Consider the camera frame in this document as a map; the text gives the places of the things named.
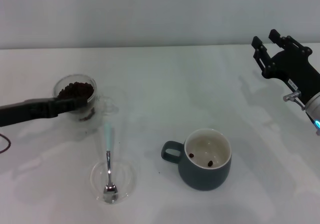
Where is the clear glass cup with handle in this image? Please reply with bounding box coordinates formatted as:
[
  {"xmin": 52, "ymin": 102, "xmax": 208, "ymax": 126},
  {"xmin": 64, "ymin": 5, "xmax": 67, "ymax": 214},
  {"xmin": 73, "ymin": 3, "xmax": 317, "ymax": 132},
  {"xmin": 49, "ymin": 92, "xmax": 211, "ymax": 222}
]
[{"xmin": 52, "ymin": 74, "xmax": 119, "ymax": 130}]

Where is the dark red cable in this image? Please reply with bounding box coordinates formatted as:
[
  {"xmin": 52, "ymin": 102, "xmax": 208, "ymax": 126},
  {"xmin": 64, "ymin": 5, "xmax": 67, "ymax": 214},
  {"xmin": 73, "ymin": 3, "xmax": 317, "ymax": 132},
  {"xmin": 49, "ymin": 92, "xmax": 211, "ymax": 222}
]
[{"xmin": 0, "ymin": 134, "xmax": 12, "ymax": 154}]

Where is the silver right wrist cable plug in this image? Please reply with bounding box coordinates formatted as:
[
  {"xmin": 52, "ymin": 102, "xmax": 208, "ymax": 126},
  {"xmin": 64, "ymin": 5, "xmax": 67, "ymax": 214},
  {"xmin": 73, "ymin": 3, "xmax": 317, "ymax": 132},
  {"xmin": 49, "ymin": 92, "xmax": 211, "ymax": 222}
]
[{"xmin": 282, "ymin": 90, "xmax": 307, "ymax": 111}]

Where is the pile of coffee beans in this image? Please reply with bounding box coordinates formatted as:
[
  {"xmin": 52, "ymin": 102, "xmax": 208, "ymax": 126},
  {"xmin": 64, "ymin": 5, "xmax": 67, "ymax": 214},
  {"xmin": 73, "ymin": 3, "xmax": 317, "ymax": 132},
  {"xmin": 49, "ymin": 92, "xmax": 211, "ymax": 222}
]
[{"xmin": 57, "ymin": 82, "xmax": 95, "ymax": 101}]

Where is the dark teal ceramic mug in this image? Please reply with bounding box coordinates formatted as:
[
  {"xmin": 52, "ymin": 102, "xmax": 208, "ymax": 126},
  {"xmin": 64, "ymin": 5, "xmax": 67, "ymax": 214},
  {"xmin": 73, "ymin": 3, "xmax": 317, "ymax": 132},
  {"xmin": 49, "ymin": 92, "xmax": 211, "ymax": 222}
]
[{"xmin": 160, "ymin": 128, "xmax": 233, "ymax": 191}]

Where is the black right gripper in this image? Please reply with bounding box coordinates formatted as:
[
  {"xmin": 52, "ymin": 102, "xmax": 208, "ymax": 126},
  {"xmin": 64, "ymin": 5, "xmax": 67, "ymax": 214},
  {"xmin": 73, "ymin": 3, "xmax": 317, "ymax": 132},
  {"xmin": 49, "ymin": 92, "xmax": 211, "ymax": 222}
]
[{"xmin": 251, "ymin": 29, "xmax": 320, "ymax": 105}]

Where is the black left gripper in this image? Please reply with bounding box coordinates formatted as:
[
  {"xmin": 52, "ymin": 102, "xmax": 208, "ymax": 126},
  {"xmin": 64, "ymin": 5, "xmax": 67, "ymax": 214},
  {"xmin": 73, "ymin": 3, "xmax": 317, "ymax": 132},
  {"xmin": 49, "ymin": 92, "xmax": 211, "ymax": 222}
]
[{"xmin": 0, "ymin": 96, "xmax": 89, "ymax": 128}]

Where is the clear glass saucer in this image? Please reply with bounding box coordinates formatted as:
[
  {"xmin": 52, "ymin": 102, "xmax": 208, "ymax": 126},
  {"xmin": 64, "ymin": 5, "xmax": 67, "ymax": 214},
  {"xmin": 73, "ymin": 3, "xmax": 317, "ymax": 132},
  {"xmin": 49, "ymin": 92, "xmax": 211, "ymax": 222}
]
[{"xmin": 89, "ymin": 159, "xmax": 139, "ymax": 205}]

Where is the blue handled metal spoon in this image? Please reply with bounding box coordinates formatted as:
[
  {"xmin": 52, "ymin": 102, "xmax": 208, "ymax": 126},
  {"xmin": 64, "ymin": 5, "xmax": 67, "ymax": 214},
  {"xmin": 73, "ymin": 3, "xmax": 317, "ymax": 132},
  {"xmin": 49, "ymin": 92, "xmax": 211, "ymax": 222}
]
[{"xmin": 102, "ymin": 123, "xmax": 119, "ymax": 203}]

